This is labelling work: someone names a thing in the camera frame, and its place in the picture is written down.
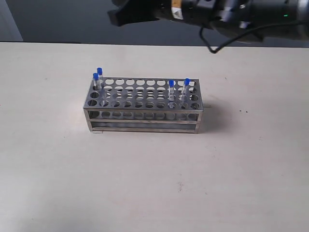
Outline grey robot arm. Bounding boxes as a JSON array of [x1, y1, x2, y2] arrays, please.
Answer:
[[108, 0, 309, 42]]

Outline blue capped tube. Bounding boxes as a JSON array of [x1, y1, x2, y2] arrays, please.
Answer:
[[93, 72, 101, 91], [179, 78, 191, 106], [97, 67, 103, 84], [169, 80, 175, 109]]

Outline stainless steel test tube rack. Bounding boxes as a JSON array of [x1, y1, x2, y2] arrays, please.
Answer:
[[83, 77, 203, 133]]

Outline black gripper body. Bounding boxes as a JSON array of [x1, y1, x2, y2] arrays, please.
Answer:
[[154, 0, 232, 24]]

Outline black cable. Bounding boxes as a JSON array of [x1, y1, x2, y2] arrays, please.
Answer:
[[199, 20, 309, 54]]

